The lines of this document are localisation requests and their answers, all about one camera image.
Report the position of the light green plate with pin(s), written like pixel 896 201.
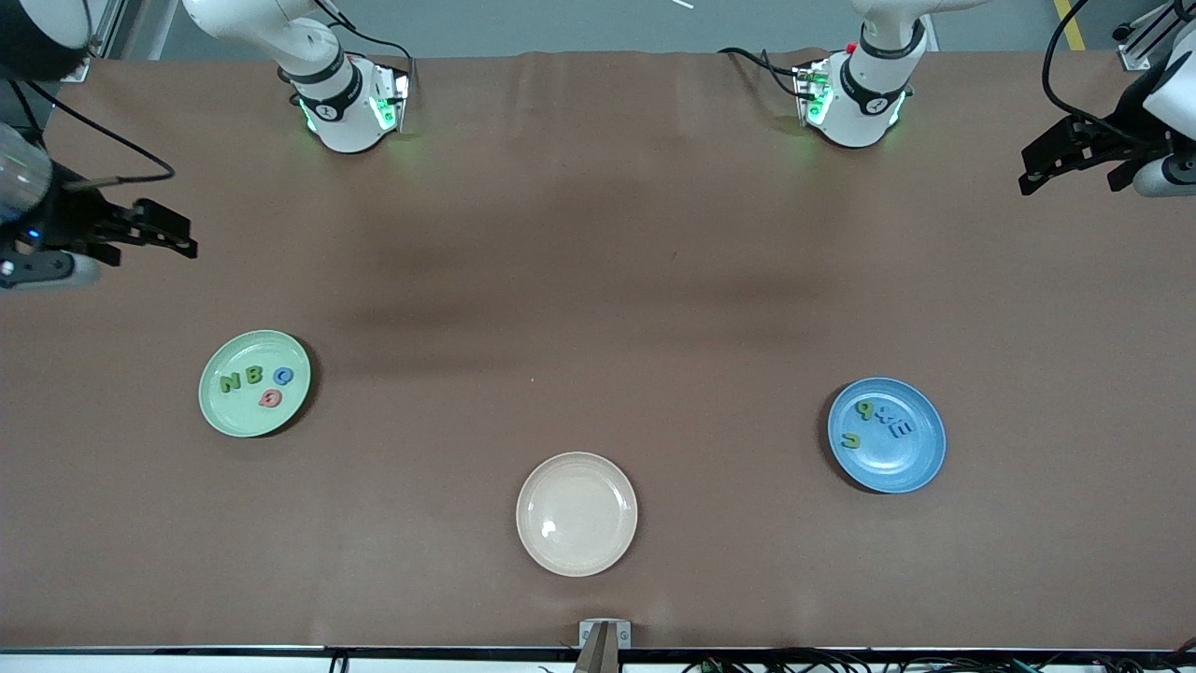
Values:
pixel 238 416

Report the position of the blue letter C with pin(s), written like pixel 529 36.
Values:
pixel 277 377

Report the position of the aluminium frame profile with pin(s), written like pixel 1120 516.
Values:
pixel 103 37
pixel 1140 37

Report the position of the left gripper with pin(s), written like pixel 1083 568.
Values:
pixel 1118 142

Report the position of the beige plate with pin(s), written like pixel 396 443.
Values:
pixel 576 514

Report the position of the grey metal camera bracket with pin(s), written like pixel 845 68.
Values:
pixel 605 636

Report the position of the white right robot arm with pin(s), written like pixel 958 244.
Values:
pixel 341 112

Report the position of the blue letter m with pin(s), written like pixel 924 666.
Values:
pixel 902 430

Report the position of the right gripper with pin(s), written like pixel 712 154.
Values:
pixel 64 222

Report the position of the green letter q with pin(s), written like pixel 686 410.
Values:
pixel 871 411

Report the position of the brown table mat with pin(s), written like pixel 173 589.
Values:
pixel 598 234

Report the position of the blue plate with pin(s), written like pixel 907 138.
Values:
pixel 897 467

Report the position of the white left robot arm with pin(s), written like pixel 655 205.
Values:
pixel 869 93

